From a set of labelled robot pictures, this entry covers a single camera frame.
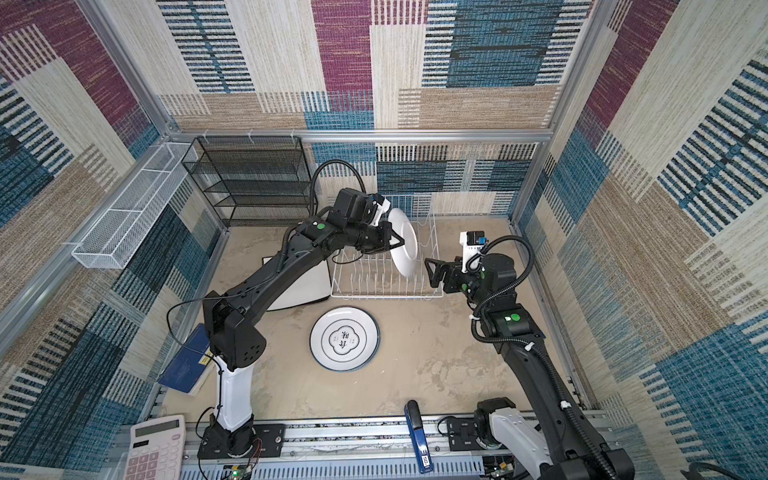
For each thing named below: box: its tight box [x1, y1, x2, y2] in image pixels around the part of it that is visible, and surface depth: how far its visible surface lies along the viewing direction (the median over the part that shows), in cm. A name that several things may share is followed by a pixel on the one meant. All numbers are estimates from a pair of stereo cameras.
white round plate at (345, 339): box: [309, 306, 381, 372], surface depth 89 cm
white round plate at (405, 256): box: [388, 208, 418, 278], surface depth 81 cm
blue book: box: [158, 323, 214, 397], surface depth 85 cm
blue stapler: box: [404, 400, 434, 475], surface depth 73 cm
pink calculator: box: [123, 414, 186, 480], surface depth 73 cm
